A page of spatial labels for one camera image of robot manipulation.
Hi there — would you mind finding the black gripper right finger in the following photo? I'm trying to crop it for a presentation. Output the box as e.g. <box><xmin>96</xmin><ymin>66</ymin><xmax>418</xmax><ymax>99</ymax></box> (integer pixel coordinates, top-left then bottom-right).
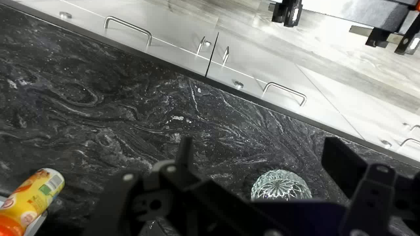
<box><xmin>322</xmin><ymin>137</ymin><xmax>420</xmax><ymax>236</ymax></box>

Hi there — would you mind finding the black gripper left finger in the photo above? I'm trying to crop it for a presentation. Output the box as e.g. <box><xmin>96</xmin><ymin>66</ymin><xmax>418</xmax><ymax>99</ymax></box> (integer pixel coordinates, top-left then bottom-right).
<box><xmin>83</xmin><ymin>137</ymin><xmax>281</xmax><ymax>236</ymax></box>

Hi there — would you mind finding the patterned glass bowl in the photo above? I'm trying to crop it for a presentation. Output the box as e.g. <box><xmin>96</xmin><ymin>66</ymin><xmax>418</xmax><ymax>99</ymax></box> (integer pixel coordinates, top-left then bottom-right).
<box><xmin>250</xmin><ymin>170</ymin><xmax>314</xmax><ymax>204</ymax></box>

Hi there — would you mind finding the yellow orange drink can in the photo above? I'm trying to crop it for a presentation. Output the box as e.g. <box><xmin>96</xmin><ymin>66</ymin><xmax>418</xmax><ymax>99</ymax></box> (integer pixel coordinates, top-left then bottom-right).
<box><xmin>0</xmin><ymin>167</ymin><xmax>66</xmax><ymax>236</ymax></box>

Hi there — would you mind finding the white base cabinet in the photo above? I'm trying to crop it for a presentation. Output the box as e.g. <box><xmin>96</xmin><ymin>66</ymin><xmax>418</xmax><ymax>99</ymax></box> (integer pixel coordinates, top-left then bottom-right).
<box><xmin>12</xmin><ymin>0</ymin><xmax>420</xmax><ymax>163</ymax></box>

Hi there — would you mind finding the black caster wheel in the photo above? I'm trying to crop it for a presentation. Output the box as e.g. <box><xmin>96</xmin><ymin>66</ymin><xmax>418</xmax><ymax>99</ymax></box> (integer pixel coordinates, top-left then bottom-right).
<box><xmin>271</xmin><ymin>0</ymin><xmax>305</xmax><ymax>29</ymax></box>

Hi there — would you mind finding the metal drawer handle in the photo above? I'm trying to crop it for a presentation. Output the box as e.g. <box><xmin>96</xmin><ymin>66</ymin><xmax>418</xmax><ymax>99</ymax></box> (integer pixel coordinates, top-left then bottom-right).
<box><xmin>261</xmin><ymin>80</ymin><xmax>307</xmax><ymax>108</ymax></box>
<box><xmin>104</xmin><ymin>16</ymin><xmax>154</xmax><ymax>48</ymax></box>
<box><xmin>399</xmin><ymin>137</ymin><xmax>420</xmax><ymax>149</ymax></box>

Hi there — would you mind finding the metal cupboard door handle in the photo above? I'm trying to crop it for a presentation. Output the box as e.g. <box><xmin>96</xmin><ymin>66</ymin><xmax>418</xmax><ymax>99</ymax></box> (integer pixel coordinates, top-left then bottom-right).
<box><xmin>221</xmin><ymin>45</ymin><xmax>231</xmax><ymax>69</ymax></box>
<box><xmin>195</xmin><ymin>36</ymin><xmax>213</xmax><ymax>57</ymax></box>

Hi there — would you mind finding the dark metal stand frame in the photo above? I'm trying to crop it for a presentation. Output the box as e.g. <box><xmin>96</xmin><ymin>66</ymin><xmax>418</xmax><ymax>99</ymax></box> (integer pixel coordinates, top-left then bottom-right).
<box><xmin>301</xmin><ymin>0</ymin><xmax>420</xmax><ymax>57</ymax></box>

